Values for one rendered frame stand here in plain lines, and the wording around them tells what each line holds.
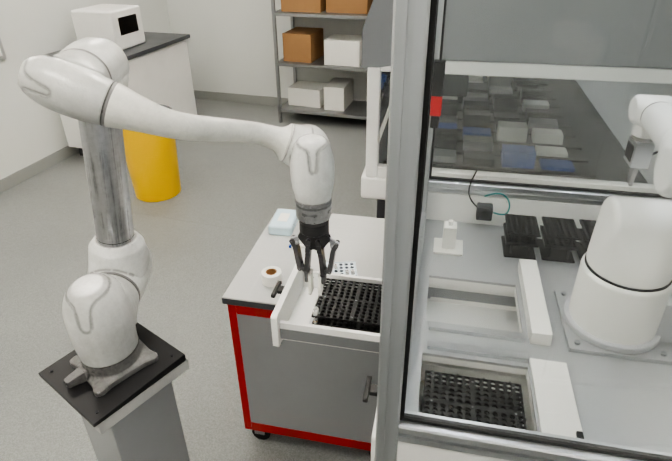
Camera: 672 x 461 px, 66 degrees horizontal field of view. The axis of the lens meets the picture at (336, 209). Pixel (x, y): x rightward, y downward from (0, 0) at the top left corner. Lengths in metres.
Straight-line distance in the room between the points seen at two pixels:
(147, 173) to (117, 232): 2.51
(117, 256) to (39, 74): 0.56
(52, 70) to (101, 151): 0.28
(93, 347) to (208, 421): 1.04
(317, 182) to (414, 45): 0.64
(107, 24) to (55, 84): 3.67
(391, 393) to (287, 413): 1.22
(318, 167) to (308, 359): 0.88
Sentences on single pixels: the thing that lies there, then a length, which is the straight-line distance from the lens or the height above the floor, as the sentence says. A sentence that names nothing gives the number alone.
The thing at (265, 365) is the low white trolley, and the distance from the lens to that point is 1.96.
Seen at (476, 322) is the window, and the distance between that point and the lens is 0.82.
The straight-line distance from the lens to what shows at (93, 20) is 4.96.
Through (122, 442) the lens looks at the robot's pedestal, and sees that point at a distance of 1.68.
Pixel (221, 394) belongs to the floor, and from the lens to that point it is 2.52.
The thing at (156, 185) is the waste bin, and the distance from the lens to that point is 4.08.
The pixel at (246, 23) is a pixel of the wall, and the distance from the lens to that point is 5.99.
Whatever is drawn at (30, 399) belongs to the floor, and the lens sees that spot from 2.82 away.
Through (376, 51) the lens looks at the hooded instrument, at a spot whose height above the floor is 1.43.
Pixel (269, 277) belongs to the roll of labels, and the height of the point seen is 0.80.
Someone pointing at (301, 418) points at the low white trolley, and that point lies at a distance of 2.12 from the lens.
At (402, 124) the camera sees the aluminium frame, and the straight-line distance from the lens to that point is 0.65.
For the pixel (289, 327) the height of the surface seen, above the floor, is 0.88.
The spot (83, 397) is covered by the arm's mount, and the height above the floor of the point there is 0.77.
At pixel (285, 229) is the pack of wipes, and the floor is 0.79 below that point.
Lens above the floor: 1.86
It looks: 29 degrees down
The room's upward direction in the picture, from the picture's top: 1 degrees counter-clockwise
